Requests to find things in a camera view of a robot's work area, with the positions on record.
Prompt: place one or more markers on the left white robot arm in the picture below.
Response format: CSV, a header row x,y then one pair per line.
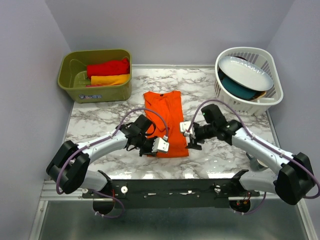
x,y
71,162

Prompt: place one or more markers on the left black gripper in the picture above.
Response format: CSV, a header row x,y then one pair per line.
x,y
149,151

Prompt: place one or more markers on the aluminium rail frame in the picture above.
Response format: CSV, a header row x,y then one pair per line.
x,y
70,217

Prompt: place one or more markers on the yellow rolled t shirt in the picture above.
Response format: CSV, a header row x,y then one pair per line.
x,y
111,80

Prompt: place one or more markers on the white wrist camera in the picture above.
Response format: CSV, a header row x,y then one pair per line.
x,y
187,129
160,145

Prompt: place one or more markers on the orange t shirt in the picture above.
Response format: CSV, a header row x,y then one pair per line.
x,y
169,106

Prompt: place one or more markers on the teal bowl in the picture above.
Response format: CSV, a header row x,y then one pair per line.
x,y
237,90

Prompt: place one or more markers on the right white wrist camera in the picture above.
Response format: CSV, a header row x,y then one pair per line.
x,y
187,129

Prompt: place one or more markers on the brown wooden dish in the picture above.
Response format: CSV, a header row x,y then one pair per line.
x,y
259,95

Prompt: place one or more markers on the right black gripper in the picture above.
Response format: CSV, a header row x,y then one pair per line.
x,y
193,142

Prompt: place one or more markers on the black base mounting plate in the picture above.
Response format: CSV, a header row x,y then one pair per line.
x,y
169,193

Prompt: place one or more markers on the olive green plastic bin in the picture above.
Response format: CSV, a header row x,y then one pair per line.
x,y
73,77

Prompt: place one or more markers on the grey white mug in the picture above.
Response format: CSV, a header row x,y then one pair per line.
x,y
255,164

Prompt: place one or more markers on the white plastic basket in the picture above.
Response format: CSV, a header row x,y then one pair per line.
x,y
262,59

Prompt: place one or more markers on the white oval plate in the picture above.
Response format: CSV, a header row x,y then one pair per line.
x,y
245,73

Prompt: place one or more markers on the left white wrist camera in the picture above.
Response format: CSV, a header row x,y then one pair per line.
x,y
160,145

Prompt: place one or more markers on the red rolled t shirt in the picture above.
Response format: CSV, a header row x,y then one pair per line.
x,y
109,68

